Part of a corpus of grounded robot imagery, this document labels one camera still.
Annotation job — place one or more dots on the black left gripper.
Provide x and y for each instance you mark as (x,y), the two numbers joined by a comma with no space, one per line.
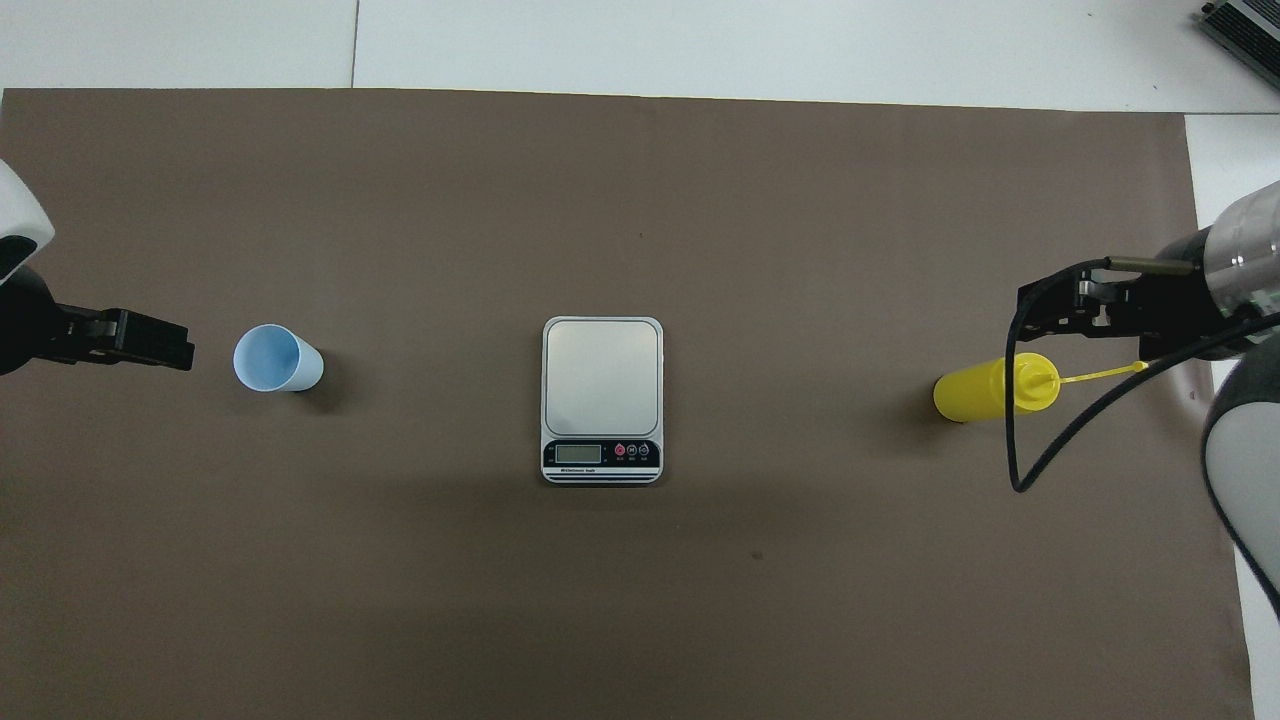
(25,325)

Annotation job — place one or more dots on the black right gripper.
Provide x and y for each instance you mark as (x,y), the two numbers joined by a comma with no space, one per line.
(1185,305)

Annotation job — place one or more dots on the yellow squeeze bottle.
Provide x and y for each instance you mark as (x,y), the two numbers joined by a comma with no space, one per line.
(970,392)

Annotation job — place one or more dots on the light blue plastic cup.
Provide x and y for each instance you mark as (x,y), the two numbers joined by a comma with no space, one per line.
(268,358)

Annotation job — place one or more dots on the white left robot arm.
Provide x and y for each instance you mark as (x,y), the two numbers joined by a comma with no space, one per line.
(15,210)

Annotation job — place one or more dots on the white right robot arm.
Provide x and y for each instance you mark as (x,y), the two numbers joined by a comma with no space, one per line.
(1240,450)

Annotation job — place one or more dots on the silver digital kitchen scale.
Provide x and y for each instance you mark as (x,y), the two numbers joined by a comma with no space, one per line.
(601,380)

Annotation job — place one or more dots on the grey metal device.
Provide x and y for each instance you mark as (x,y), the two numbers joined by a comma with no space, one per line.
(1248,30)

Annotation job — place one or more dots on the brown paper table mat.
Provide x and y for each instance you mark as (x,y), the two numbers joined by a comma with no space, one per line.
(600,600)

